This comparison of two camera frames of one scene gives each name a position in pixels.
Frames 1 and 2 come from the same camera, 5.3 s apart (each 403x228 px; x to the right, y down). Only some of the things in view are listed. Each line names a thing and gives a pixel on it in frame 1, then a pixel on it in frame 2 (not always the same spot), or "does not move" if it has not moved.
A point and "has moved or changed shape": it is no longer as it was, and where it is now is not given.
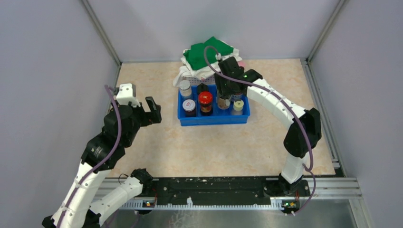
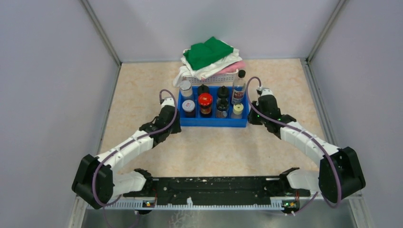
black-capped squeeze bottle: (202, 87) does not move
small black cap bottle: (224, 101) has moved or changed shape
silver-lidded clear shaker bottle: (185, 88) does not move
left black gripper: (154, 116) -> (177, 128)
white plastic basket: (210, 80) does not move
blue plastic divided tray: (205, 108) does not move
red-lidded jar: (205, 99) does not move
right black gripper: (222, 90) -> (252, 118)
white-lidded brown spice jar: (189, 107) does not move
